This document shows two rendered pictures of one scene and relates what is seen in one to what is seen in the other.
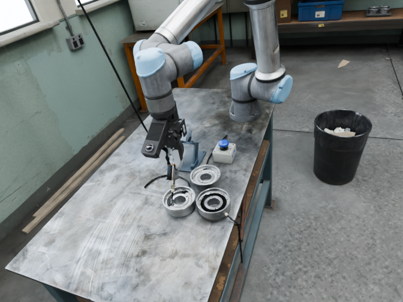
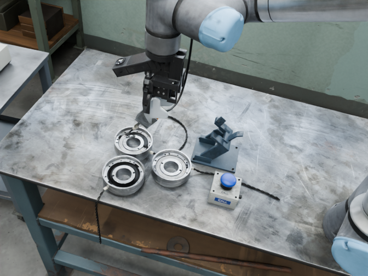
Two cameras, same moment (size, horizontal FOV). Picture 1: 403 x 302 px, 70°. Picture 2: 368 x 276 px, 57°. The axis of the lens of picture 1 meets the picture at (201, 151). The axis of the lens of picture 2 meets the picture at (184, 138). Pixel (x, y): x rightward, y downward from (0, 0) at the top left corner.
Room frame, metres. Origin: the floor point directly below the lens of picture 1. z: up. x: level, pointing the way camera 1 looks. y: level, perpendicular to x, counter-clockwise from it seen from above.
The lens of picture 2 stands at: (0.59, -0.53, 1.52)
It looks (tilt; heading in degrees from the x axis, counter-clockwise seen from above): 46 degrees down; 71
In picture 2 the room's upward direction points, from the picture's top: 10 degrees clockwise
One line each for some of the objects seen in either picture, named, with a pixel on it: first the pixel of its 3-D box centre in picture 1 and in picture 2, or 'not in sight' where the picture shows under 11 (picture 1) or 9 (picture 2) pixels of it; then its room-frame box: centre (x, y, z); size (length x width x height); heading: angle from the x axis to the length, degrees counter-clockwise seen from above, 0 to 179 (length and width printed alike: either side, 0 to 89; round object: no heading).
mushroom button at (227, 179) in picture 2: (223, 147); (226, 184); (0.87, -0.09, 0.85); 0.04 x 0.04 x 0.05
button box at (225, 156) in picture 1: (225, 151); (226, 190); (0.88, -0.09, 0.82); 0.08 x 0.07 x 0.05; 154
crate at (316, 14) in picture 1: (321, 8); not in sight; (3.88, -1.80, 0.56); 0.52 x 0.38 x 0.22; 61
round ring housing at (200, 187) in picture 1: (205, 178); (171, 168); (0.75, 0.00, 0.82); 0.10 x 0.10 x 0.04
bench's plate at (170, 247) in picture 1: (180, 156); (228, 147); (0.94, 0.09, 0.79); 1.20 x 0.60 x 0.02; 154
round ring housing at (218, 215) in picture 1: (213, 204); (123, 176); (0.62, -0.01, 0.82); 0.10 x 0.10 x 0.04
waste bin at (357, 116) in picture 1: (337, 148); not in sight; (1.51, -0.92, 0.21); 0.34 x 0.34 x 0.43
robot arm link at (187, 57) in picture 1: (177, 59); (213, 20); (0.80, 0.02, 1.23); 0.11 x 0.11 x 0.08; 41
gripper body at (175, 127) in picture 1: (167, 124); (164, 72); (0.72, 0.08, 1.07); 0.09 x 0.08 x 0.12; 155
